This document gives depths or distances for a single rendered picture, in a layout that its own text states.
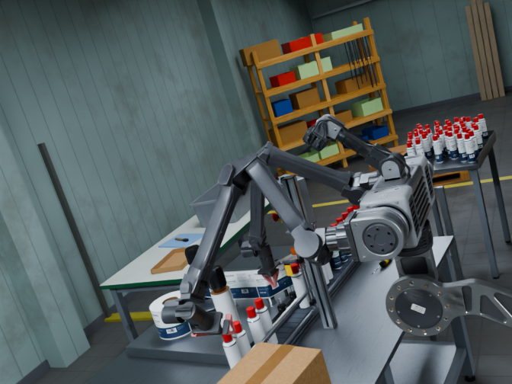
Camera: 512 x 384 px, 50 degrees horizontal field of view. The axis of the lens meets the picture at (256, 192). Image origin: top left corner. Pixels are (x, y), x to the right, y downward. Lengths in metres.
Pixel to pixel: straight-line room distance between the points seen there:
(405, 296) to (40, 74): 4.43
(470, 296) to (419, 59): 10.21
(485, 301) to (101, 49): 5.19
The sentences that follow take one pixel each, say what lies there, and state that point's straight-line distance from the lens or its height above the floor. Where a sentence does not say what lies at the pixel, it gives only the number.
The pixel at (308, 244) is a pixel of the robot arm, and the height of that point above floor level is 1.46.
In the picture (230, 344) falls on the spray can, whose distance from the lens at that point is 2.05.
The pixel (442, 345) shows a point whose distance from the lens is 3.29.
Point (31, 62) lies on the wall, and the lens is 5.54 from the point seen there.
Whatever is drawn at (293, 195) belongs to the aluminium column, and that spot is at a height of 1.43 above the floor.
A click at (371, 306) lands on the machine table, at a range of 2.49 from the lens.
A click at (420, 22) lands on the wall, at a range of 11.72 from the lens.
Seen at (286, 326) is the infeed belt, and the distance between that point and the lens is 2.40.
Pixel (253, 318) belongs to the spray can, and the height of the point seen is 1.05.
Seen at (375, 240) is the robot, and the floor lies 1.45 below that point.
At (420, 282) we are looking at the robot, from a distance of 1.73.
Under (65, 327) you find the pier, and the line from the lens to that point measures 5.06.
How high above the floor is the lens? 1.98
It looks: 13 degrees down
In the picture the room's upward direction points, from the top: 17 degrees counter-clockwise
